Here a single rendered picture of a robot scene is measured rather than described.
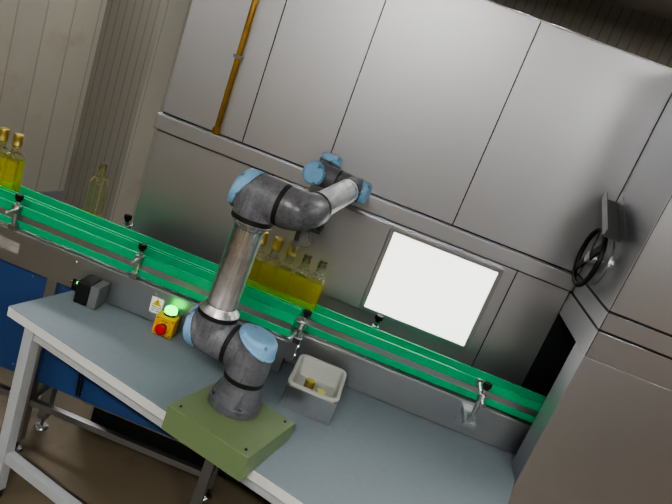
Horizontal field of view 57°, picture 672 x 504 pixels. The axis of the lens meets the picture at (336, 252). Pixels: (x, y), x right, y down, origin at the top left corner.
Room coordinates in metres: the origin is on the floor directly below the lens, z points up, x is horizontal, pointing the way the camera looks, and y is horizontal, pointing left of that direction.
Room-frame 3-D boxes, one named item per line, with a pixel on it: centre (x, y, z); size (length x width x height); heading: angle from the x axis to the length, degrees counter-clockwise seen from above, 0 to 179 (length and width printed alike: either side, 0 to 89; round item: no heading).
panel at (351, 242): (2.17, -0.14, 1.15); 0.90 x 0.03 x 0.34; 87
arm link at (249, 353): (1.53, 0.12, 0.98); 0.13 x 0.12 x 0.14; 77
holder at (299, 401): (1.84, -0.09, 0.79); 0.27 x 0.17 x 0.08; 177
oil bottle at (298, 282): (2.05, 0.09, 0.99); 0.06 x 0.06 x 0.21; 89
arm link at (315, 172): (1.95, 0.13, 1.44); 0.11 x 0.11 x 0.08; 77
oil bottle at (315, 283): (2.04, 0.03, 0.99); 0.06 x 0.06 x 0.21; 89
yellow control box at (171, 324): (1.87, 0.45, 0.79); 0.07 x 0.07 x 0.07; 87
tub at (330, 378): (1.81, -0.09, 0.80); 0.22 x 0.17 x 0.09; 177
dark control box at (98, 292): (1.88, 0.73, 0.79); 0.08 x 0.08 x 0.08; 87
